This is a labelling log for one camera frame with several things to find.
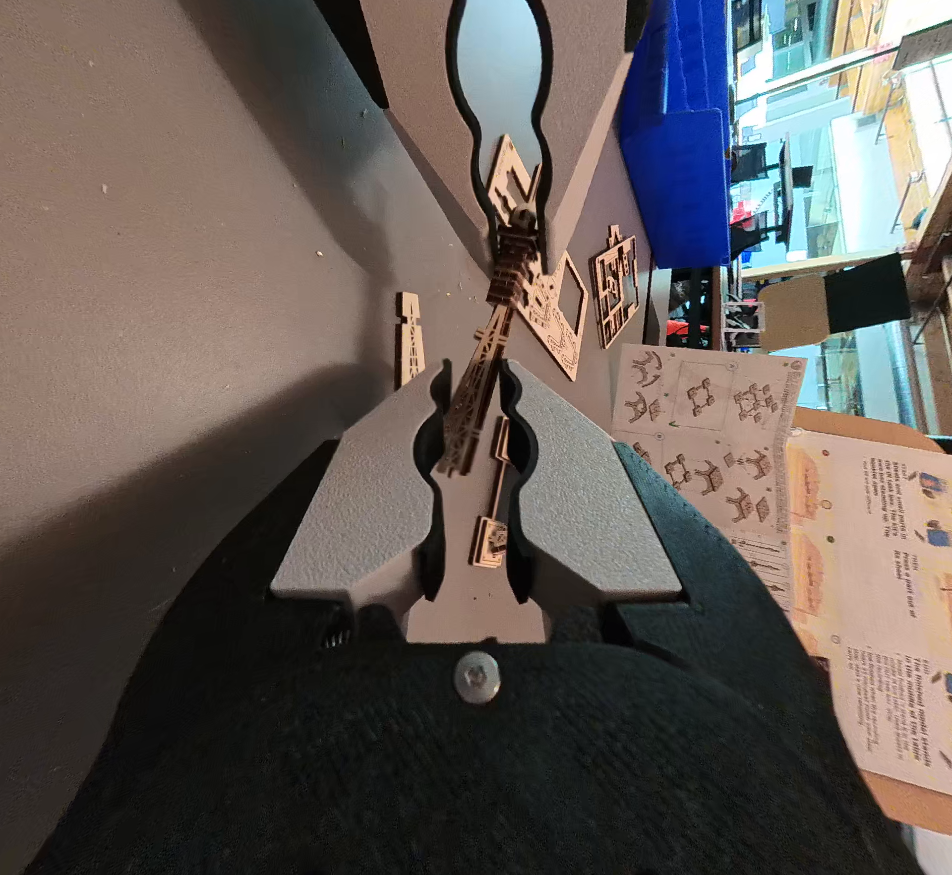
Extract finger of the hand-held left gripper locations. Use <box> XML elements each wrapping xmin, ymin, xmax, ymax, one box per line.
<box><xmin>509</xmin><ymin>0</ymin><xmax>633</xmax><ymax>275</ymax></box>
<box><xmin>335</xmin><ymin>0</ymin><xmax>497</xmax><ymax>273</ymax></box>

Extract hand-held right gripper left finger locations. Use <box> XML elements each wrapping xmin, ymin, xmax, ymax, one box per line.
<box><xmin>268</xmin><ymin>360</ymin><xmax>453</xmax><ymax>604</ymax></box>

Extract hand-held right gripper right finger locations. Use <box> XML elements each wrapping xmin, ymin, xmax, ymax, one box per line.
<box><xmin>500</xmin><ymin>360</ymin><xmax>685</xmax><ymax>612</ymax></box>

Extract wooden tower spire assembly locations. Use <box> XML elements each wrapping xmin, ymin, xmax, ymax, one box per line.
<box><xmin>442</xmin><ymin>209</ymin><xmax>544</xmax><ymax>479</ymax></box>

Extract wooden lattice panel piece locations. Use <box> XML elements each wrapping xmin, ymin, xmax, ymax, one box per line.
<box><xmin>393</xmin><ymin>291</ymin><xmax>427</xmax><ymax>393</ymax></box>

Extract grey desk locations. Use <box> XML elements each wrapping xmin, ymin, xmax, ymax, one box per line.
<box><xmin>0</xmin><ymin>0</ymin><xmax>819</xmax><ymax>875</ymax></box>

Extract thin wooden rod part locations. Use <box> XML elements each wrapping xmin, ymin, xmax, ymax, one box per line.
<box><xmin>469</xmin><ymin>416</ymin><xmax>516</xmax><ymax>571</ymax></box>

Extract assembly diagram instruction sheet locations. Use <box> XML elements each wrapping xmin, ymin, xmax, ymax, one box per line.
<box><xmin>610</xmin><ymin>343</ymin><xmax>809</xmax><ymax>613</ymax></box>

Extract blue bin with tag sticker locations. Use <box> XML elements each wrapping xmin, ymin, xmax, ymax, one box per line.
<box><xmin>617</xmin><ymin>0</ymin><xmax>734</xmax><ymax>270</ymax></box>

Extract wooden part sheet long slots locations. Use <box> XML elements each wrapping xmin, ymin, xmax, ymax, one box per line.
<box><xmin>487</xmin><ymin>134</ymin><xmax>591</xmax><ymax>382</ymax></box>

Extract wooden part sheet square frames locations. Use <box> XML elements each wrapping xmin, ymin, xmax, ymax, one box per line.
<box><xmin>593</xmin><ymin>224</ymin><xmax>641</xmax><ymax>352</ymax></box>

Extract white printed text page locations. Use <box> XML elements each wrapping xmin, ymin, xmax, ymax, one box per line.
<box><xmin>784</xmin><ymin>429</ymin><xmax>952</xmax><ymax>799</ymax></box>

